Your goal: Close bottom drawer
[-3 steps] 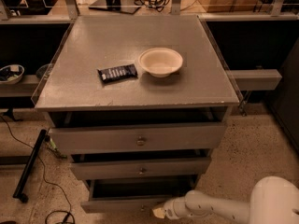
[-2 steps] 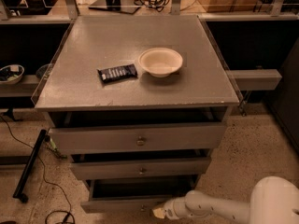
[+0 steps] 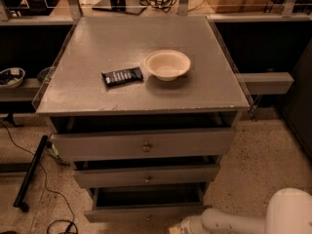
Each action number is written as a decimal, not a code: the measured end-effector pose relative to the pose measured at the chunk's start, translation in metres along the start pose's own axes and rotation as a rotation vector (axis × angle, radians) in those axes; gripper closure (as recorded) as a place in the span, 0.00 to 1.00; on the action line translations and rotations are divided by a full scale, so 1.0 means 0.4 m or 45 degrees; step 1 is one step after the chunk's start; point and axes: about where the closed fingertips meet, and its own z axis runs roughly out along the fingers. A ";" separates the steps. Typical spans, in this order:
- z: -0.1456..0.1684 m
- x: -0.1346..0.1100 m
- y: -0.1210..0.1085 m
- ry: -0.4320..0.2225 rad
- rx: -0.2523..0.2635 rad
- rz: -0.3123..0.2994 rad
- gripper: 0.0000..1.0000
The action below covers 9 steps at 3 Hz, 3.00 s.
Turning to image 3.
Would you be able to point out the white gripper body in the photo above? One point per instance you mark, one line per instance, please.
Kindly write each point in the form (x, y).
(189, 225)

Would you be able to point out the grey bottom drawer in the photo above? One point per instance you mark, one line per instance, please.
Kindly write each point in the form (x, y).
(147, 202)

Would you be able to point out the grey drawer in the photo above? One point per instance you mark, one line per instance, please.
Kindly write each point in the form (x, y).
(146, 176)
(143, 144)
(147, 202)

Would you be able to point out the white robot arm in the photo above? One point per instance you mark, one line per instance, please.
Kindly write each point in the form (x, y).
(289, 212)

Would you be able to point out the grey middle drawer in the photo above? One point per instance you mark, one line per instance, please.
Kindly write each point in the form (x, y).
(146, 176)

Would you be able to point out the grey top drawer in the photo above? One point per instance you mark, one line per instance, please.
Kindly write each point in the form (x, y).
(143, 144)

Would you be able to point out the grey drawer cabinet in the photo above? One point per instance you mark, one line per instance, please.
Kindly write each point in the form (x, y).
(208, 96)

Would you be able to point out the grey shelf beam right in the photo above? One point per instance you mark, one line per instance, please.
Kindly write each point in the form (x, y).
(270, 83)

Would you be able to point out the grey shelf beam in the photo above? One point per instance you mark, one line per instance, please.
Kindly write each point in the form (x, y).
(25, 92)
(270, 83)

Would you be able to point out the white paper bowl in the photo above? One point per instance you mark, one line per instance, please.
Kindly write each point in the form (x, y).
(167, 65)

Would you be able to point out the dark snack bar wrapper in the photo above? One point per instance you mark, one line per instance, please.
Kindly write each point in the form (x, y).
(122, 77)

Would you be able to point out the black bar on floor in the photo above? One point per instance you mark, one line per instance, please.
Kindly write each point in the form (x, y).
(19, 202)

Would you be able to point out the grey shelf beam left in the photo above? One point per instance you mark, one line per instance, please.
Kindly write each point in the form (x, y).
(25, 92)

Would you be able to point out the white bowl with items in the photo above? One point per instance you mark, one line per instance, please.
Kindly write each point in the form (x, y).
(11, 77)

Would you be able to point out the black monitor stand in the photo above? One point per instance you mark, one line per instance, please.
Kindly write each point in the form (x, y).
(131, 7)

